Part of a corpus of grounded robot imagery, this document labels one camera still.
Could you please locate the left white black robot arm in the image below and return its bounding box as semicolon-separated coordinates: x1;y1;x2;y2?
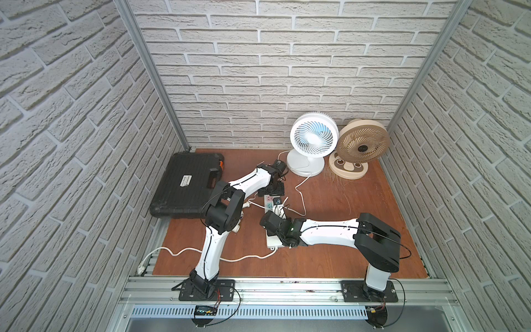
189;160;287;298

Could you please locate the beige bear desk fan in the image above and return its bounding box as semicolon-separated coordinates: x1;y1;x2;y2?
329;119;391;180

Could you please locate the white desk fan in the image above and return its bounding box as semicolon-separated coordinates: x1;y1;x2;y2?
286;112;339;177

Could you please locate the white power strip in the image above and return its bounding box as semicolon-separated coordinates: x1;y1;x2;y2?
264;195;286;250

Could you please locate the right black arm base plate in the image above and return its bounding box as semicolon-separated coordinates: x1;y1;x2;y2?
340;279;398;303

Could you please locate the white fan cable with plug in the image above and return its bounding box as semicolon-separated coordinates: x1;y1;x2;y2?
247;150;316;219

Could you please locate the black plastic tool case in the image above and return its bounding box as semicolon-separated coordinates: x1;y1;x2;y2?
149;152;225;219

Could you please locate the white power strip cord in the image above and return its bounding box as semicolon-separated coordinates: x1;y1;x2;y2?
137;245;278;275

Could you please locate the left small controller board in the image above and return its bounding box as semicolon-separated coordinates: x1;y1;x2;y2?
193;305;218;318

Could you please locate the aluminium front rail frame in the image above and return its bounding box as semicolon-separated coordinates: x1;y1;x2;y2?
107;276;472;331

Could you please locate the right round black connector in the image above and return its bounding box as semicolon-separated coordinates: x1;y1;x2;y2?
366;307;388;329

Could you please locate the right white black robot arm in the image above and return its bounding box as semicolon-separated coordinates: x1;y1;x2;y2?
260;212;401;293

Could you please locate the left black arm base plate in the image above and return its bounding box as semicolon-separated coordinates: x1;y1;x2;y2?
171;278;235;302

